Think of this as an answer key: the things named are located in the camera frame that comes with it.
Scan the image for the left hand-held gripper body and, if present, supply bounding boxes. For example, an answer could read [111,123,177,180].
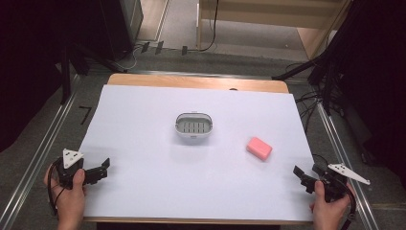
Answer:
[56,148,90,190]

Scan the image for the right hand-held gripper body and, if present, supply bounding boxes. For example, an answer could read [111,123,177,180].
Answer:
[311,163,372,203]

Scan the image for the person's left hand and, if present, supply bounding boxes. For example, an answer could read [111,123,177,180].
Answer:
[43,164,87,230]

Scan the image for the person's right hand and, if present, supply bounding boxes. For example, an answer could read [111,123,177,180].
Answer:
[308,179,355,230]

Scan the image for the pink soap bar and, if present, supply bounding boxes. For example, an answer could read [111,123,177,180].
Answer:
[245,136,274,162]

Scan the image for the white paper sheet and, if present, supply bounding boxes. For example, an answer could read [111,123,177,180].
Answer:
[79,83,316,223]

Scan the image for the black stand leg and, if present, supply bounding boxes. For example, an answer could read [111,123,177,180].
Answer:
[59,43,73,105]

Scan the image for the white soap dish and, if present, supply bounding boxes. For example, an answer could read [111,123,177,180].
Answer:
[174,111,214,139]

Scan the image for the black tripod leg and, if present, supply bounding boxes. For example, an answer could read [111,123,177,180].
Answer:
[271,53,327,81]

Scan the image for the black curtain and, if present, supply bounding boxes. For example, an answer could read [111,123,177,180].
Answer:
[314,0,406,190]
[0,0,111,153]

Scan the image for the wooden table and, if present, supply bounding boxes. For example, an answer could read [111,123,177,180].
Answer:
[81,73,316,226]

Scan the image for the black cabinet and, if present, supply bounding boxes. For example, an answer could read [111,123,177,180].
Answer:
[99,0,145,61]

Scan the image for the light wooden shelf unit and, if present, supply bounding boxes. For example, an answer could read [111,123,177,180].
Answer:
[195,0,352,61]

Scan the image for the metal floor rail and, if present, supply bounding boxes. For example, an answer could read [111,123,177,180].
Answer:
[315,95,381,230]
[0,74,81,230]

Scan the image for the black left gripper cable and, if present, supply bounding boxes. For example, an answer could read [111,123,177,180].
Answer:
[46,158,67,217]

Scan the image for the black floor cables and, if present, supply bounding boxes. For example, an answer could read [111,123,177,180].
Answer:
[284,61,346,135]

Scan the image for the white floor cable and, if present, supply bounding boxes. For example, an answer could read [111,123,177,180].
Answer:
[111,42,145,72]

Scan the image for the black hanging cable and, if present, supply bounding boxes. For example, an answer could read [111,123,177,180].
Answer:
[198,0,220,53]

